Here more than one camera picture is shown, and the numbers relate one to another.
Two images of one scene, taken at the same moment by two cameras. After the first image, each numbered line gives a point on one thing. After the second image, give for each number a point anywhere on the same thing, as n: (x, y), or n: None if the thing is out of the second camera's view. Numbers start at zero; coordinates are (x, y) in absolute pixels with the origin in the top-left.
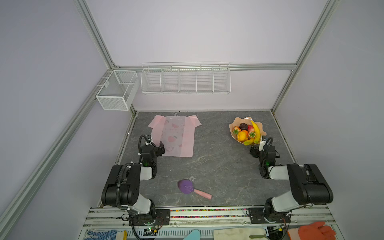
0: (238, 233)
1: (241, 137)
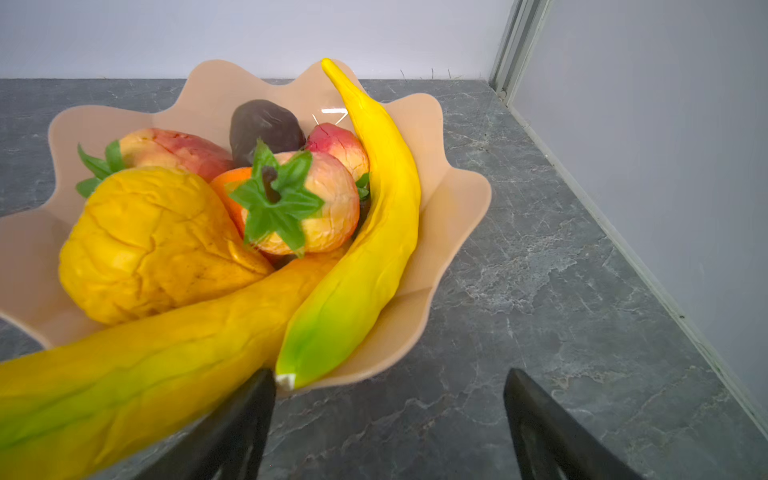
0: None
1: (150, 241)
